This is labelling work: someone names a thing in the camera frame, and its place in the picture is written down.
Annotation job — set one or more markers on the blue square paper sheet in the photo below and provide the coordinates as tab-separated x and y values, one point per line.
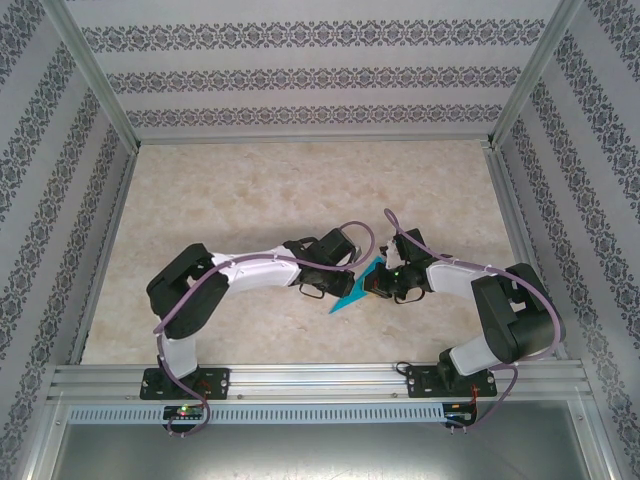
350	300

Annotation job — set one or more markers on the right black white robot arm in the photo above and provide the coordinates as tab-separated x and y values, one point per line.
515	320

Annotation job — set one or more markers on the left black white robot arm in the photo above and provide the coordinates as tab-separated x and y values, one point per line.
190	300

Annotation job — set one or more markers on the grey metal sheet panel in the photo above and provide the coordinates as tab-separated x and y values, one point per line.
320	450

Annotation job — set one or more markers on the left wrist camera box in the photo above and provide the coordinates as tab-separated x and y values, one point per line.
356	250

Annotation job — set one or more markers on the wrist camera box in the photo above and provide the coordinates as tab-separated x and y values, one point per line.
356	250
391	252

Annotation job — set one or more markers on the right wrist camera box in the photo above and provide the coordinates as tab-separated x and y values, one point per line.
391	252

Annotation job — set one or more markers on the aluminium mounting rail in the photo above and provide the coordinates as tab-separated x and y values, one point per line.
320	380

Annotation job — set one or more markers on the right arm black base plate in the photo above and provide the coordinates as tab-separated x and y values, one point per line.
420	385

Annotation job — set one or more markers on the grey frame bar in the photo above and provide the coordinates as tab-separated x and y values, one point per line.
300	138

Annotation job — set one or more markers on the aluminium side rail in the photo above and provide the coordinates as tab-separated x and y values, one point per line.
515	220
115	210

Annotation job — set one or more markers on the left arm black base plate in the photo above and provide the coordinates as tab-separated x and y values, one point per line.
217	382

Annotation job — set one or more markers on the aluminium frame post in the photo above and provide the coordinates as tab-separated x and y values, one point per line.
535	75
90	75

